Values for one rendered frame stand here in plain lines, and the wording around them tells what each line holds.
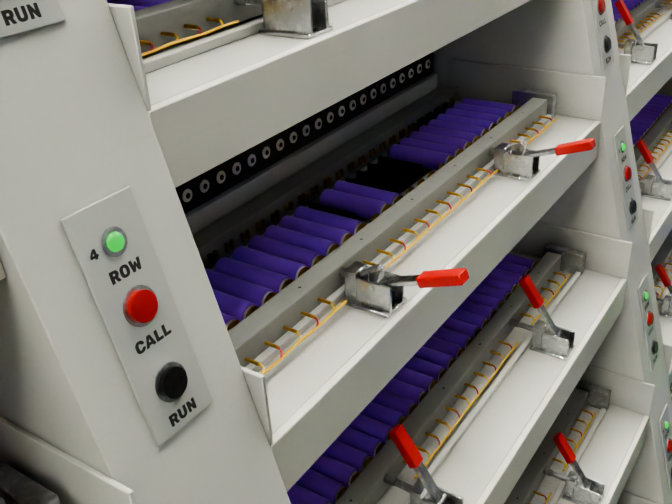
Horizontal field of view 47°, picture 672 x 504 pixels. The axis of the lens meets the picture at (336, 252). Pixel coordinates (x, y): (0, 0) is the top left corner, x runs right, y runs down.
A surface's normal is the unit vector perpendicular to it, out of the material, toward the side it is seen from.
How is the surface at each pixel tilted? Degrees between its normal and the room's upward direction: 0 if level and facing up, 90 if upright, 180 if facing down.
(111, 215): 90
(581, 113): 90
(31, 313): 90
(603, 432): 15
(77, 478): 90
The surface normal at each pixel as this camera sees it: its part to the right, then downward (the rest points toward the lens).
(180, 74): -0.06, -0.87
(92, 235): 0.78, 0.00
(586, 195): -0.56, 0.43
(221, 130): 0.83, 0.23
